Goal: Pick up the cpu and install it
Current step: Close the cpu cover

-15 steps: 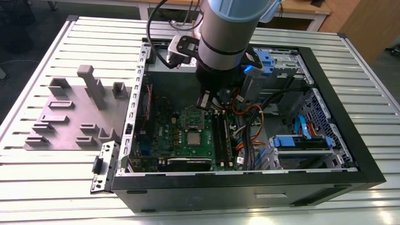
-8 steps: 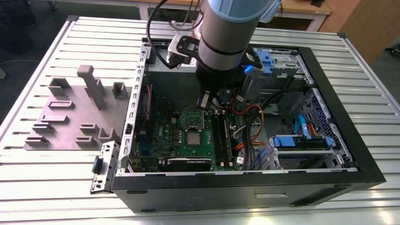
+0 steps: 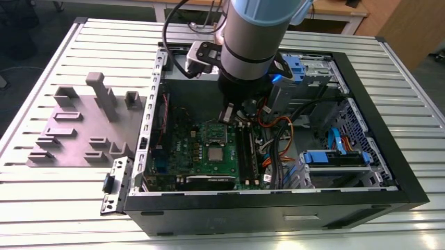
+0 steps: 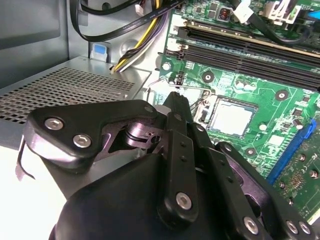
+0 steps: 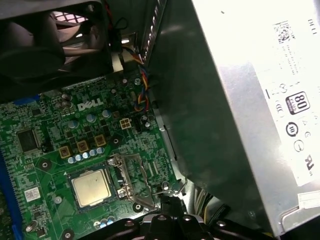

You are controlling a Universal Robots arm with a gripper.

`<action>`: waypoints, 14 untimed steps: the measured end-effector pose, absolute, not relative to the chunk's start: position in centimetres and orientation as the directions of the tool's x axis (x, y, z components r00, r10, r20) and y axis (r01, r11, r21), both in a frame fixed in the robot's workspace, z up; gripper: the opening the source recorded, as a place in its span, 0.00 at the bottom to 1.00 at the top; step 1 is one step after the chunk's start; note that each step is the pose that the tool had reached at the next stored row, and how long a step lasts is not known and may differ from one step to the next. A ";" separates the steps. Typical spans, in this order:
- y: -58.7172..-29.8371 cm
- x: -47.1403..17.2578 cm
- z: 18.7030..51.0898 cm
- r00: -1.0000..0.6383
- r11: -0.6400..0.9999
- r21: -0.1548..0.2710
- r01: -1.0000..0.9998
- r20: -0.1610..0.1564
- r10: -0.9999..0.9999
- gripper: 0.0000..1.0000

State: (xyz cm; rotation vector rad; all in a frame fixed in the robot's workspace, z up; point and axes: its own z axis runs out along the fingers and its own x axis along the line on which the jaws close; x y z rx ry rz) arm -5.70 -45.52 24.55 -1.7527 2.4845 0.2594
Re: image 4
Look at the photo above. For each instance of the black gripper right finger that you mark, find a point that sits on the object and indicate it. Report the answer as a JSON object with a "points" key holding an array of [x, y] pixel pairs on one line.
{"points": [[225, 175]]}

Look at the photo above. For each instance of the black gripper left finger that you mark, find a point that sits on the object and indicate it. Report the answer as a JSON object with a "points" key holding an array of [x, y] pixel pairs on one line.
{"points": [[75, 120]]}

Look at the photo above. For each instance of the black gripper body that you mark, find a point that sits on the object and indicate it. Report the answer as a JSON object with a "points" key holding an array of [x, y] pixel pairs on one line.
{"points": [[112, 205]]}

